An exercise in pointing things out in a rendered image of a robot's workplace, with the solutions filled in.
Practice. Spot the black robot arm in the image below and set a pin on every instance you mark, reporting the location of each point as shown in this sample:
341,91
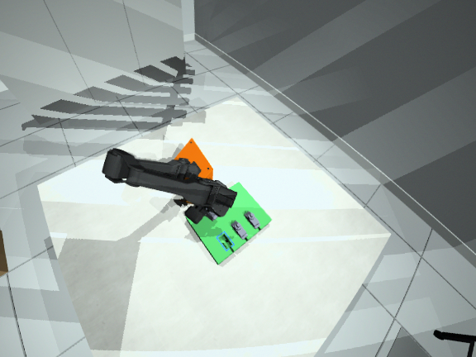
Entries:
169,177

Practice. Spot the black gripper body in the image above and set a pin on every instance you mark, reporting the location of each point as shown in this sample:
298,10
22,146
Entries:
195,214

